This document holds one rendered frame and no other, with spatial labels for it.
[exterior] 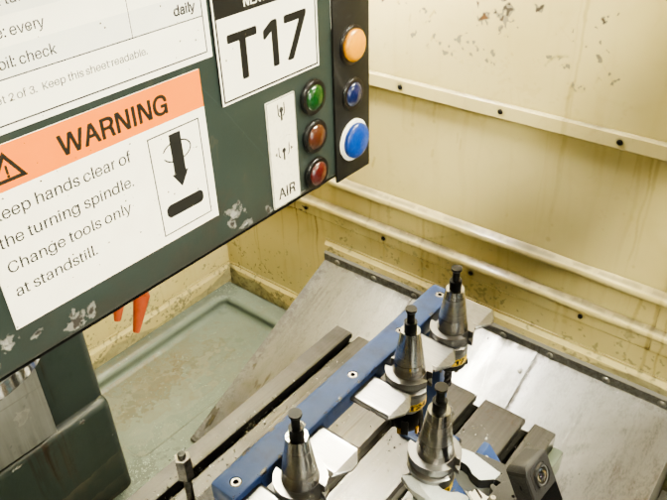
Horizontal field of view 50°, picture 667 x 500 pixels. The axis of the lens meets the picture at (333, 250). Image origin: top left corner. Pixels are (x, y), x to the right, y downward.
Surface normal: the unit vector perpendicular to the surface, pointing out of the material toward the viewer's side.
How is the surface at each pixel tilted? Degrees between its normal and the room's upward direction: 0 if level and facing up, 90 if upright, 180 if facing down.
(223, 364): 0
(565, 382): 24
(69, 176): 90
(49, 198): 90
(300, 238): 90
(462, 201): 90
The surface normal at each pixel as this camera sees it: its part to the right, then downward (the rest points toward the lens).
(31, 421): 0.78, 0.33
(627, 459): -0.29, -0.57
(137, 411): -0.03, -0.83
